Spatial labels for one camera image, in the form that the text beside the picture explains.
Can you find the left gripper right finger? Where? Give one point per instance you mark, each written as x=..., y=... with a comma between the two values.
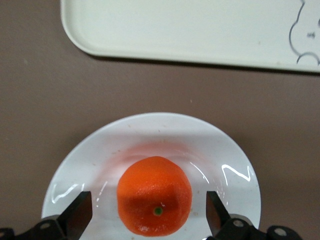
x=220, y=220

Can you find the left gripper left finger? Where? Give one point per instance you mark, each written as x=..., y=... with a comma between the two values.
x=72, y=217

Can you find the orange fruit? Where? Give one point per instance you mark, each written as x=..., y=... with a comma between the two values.
x=155, y=190

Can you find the white round plate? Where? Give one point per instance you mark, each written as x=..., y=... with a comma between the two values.
x=155, y=135

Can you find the cream tray with bear print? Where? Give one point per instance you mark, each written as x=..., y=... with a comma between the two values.
x=175, y=25

